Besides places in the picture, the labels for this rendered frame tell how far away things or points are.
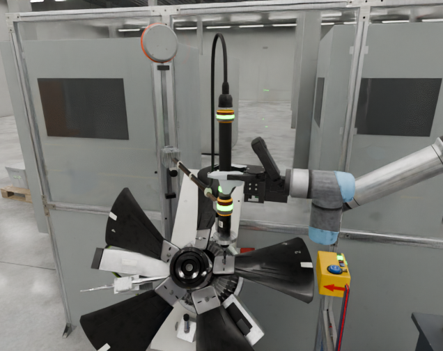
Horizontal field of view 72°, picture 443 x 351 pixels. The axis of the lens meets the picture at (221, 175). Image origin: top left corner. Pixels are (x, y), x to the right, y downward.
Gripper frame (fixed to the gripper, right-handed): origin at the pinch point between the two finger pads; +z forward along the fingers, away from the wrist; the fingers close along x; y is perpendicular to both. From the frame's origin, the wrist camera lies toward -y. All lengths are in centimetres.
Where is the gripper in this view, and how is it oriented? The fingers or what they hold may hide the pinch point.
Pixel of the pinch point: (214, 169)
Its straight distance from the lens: 82.2
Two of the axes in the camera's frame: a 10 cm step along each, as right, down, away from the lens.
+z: -9.8, -0.7, 1.9
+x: 2.1, -3.1, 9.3
